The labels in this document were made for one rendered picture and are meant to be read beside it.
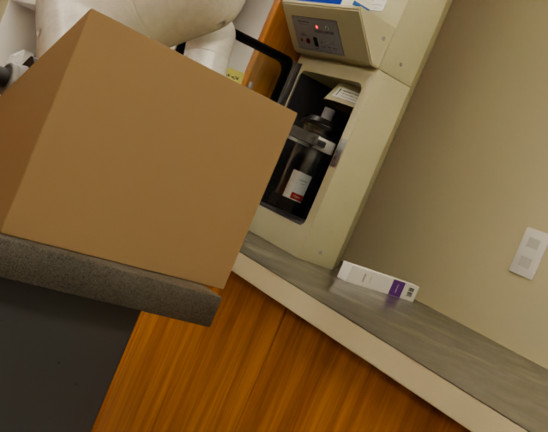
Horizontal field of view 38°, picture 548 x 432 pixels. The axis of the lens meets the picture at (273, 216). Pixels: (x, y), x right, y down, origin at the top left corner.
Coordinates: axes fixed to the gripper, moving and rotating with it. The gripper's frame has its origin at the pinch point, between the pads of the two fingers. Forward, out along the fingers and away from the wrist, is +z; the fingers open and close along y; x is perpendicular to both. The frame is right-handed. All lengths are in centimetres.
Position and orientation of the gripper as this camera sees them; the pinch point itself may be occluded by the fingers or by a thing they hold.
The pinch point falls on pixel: (314, 142)
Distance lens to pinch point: 196.0
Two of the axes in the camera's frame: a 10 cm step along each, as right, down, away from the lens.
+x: -3.9, 9.2, 0.5
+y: -5.2, -2.7, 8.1
